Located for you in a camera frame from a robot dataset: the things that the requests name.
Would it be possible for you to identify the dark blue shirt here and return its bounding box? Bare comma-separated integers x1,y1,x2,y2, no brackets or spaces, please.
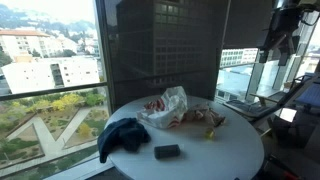
97,118,151,163

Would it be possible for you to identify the white red plastic bag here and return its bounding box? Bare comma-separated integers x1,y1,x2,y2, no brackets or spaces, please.
136,86,188,129

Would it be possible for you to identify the crumpled beige paper bag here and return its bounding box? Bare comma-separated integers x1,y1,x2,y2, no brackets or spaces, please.
184,103,225,127

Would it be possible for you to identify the round white table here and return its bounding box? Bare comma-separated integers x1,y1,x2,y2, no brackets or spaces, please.
108,101,264,180

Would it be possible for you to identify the dark grey rectangular case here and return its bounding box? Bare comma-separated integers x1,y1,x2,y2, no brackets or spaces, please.
154,144,180,159

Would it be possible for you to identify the small yellow cube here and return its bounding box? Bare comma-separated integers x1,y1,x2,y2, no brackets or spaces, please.
205,128,215,140

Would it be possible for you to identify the grey lounge chair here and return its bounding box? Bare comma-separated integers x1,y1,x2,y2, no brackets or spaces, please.
223,73,319,123

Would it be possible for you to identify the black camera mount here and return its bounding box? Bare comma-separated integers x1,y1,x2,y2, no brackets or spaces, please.
257,0,320,66

